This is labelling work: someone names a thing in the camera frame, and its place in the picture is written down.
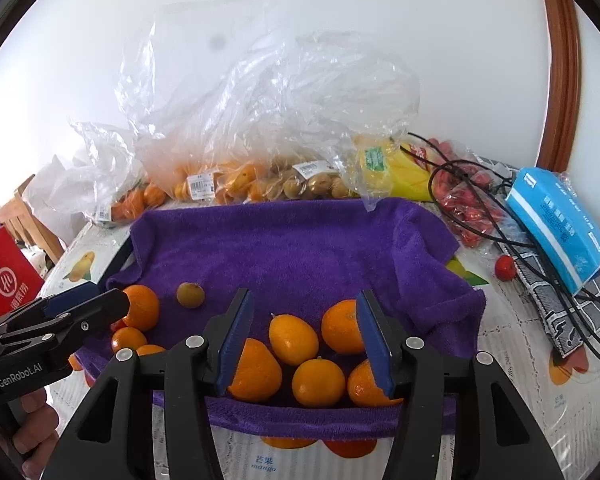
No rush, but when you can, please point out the patterned grey pouch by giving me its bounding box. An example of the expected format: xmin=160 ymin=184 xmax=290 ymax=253
xmin=496 ymin=243 xmax=600 ymax=358

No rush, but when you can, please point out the large clear plastic bag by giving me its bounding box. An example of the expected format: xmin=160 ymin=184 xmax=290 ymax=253
xmin=117 ymin=0 xmax=420 ymax=209

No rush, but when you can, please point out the small red fruit on towel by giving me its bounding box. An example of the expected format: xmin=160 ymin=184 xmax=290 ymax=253
xmin=110 ymin=320 xmax=126 ymax=333

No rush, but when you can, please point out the orange with stem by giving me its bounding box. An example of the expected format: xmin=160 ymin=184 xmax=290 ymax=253
xmin=347 ymin=360 xmax=403 ymax=408

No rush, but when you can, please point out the red paper bag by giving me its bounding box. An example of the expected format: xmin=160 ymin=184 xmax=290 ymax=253
xmin=0 ymin=226 xmax=43 ymax=316

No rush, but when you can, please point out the black cable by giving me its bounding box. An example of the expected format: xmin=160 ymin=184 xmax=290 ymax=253
xmin=398 ymin=131 xmax=600 ymax=366

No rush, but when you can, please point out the orange on towel front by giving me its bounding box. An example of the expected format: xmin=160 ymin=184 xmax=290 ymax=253
xmin=110 ymin=327 xmax=147 ymax=353

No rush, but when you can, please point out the bag of red tomatoes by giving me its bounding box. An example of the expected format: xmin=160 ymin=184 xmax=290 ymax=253
xmin=403 ymin=136 xmax=508 ymax=248

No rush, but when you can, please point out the brown wooden door frame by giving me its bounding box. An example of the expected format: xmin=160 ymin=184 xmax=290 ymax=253
xmin=536 ymin=0 xmax=581 ymax=172

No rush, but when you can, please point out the loose red cherry tomato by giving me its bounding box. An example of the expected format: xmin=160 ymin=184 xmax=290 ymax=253
xmin=494 ymin=255 xmax=517 ymax=282

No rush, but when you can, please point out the small orange on towel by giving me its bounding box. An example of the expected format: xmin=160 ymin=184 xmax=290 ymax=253
xmin=135 ymin=344 xmax=166 ymax=356

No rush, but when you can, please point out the blue tissue pack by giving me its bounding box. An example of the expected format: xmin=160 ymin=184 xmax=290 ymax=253
xmin=506 ymin=167 xmax=600 ymax=296

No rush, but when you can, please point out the orange on towel back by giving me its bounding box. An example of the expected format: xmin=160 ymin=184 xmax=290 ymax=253
xmin=123 ymin=284 xmax=160 ymax=332

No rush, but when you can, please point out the large orange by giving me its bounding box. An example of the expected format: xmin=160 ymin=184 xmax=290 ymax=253
xmin=228 ymin=338 xmax=283 ymax=403

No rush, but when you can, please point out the wooden chair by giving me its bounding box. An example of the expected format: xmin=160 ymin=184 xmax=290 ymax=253
xmin=0 ymin=174 xmax=65 ymax=264

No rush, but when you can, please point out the purple towel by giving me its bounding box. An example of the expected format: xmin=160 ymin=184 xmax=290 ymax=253
xmin=74 ymin=196 xmax=488 ymax=441

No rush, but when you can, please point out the small yellowish fruit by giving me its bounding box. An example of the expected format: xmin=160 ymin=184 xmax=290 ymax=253
xmin=176 ymin=282 xmax=206 ymax=309

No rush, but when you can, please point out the person's left hand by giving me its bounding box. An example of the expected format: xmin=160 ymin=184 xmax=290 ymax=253
xmin=12 ymin=389 xmax=59 ymax=479

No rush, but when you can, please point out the clear bag of oranges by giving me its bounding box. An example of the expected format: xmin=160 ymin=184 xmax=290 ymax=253
xmin=23 ymin=122 xmax=168 ymax=226

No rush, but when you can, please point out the small orange mandarin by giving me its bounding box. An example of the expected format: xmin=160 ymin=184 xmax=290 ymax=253
xmin=268 ymin=314 xmax=320 ymax=366

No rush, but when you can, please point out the yellow fruit package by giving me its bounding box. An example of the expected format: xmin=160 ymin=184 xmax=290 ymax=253
xmin=353 ymin=134 xmax=437 ymax=202

